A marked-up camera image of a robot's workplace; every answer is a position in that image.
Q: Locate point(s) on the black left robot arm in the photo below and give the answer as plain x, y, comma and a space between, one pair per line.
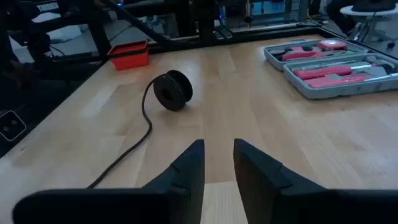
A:
46, 7

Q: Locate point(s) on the white floor lamp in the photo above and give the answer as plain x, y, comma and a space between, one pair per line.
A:
367, 13

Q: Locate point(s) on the red plastic bin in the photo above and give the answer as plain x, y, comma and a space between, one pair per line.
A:
129, 57

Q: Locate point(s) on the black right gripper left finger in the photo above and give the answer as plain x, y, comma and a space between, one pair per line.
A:
174, 202

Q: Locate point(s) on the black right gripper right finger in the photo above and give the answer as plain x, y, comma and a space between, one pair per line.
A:
280, 202

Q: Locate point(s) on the grey plastic tool case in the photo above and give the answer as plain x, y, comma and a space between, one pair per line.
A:
326, 91

